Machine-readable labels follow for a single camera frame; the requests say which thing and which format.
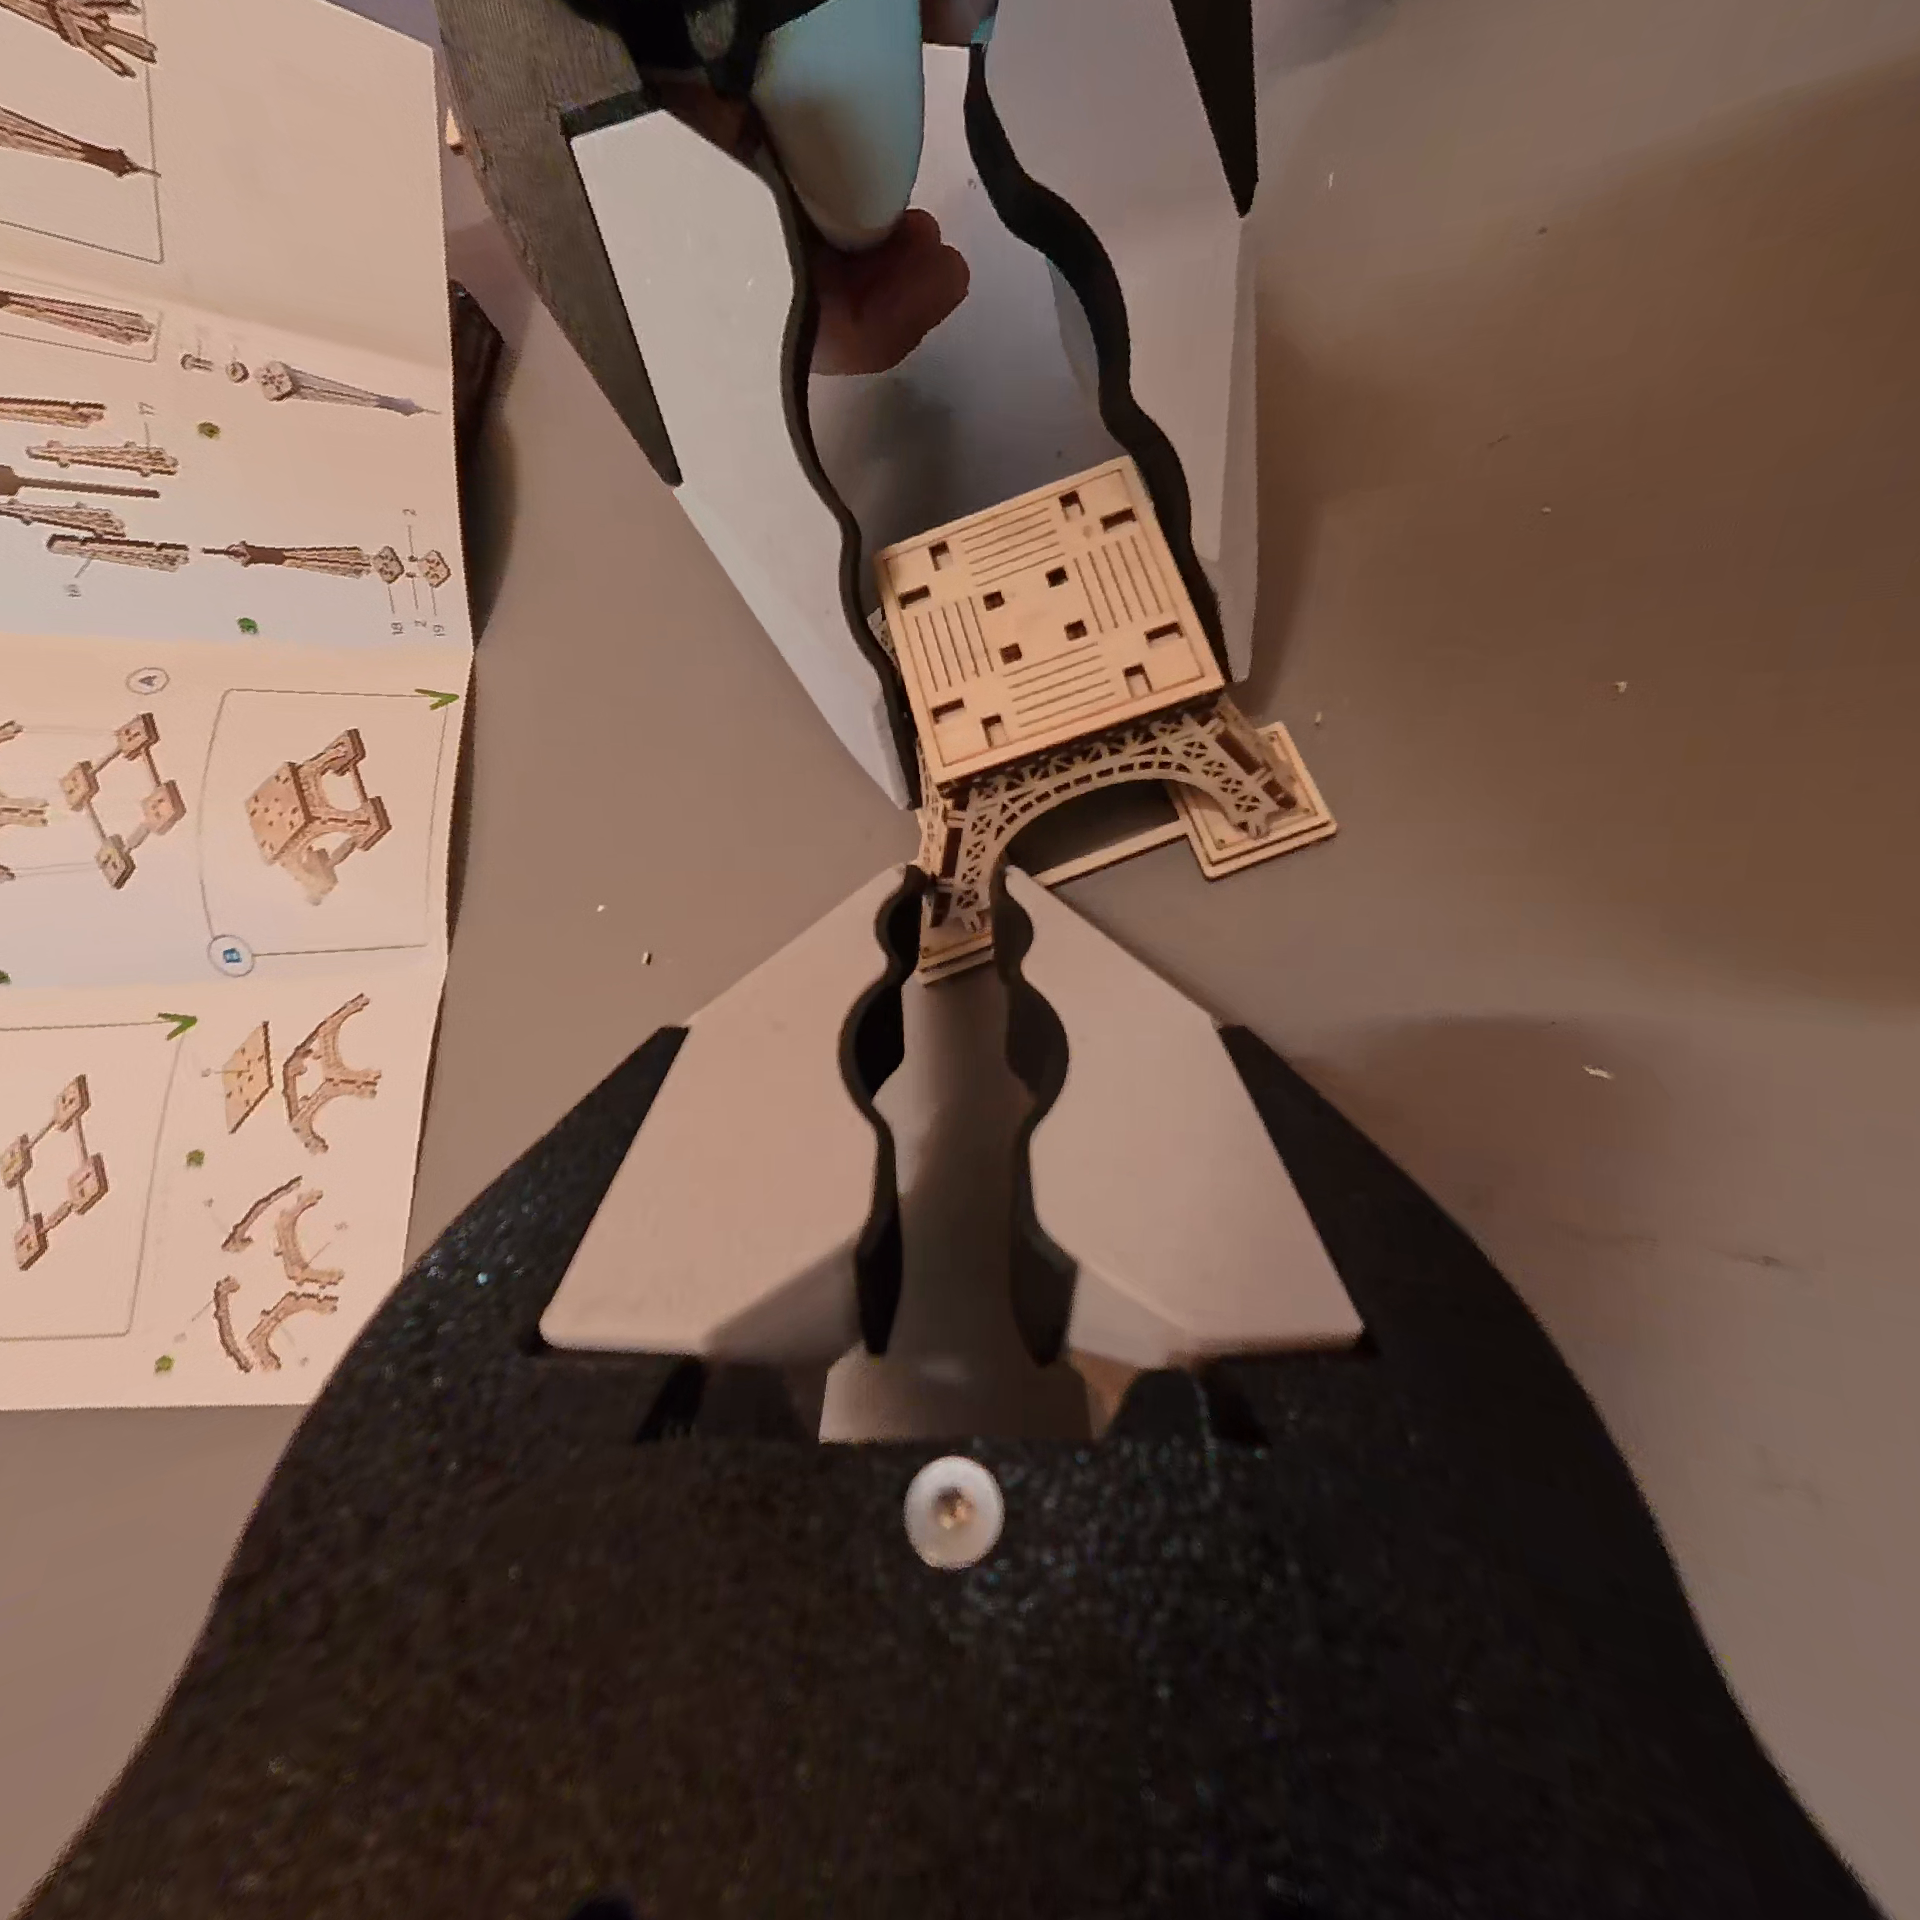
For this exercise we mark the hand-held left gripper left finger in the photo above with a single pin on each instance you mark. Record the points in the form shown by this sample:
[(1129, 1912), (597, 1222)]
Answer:
[(721, 1186)]

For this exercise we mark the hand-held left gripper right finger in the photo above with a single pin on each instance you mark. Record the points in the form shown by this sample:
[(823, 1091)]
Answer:
[(1185, 1171)]

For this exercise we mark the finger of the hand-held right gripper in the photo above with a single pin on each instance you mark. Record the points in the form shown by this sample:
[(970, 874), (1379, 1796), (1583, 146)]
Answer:
[(705, 332), (1199, 376)]

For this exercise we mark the wooden tower arch model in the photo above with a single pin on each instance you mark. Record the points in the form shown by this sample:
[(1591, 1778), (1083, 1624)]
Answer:
[(1035, 616)]

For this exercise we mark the wooden square base frame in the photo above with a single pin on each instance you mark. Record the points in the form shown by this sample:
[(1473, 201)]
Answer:
[(1275, 833)]

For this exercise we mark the grey desk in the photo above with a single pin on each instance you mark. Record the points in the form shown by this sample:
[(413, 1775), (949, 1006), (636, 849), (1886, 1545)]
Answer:
[(1576, 752)]

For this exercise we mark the person's right hand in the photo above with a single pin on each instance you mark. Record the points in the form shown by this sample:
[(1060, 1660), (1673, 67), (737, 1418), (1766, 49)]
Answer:
[(885, 301)]

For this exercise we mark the paper instruction sheet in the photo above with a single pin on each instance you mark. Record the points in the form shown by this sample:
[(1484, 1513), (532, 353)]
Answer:
[(300, 151)]

